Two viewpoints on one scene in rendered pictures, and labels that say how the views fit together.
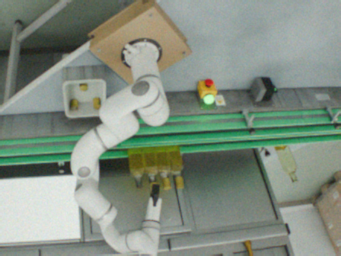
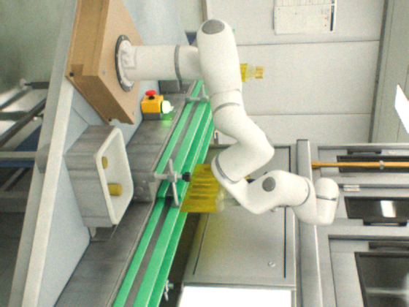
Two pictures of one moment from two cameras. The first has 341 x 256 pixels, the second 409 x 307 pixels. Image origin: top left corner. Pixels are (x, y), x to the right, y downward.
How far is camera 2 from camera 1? 1.24 m
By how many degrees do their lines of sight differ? 53
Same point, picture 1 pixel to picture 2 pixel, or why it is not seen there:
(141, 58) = (145, 48)
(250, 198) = not seen: hidden behind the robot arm
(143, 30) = (117, 23)
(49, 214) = not seen: outside the picture
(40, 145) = (138, 282)
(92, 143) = (241, 112)
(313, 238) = not seen: hidden behind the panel
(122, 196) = (233, 244)
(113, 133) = (237, 91)
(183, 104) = (158, 129)
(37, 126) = (101, 278)
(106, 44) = (105, 59)
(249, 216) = (282, 162)
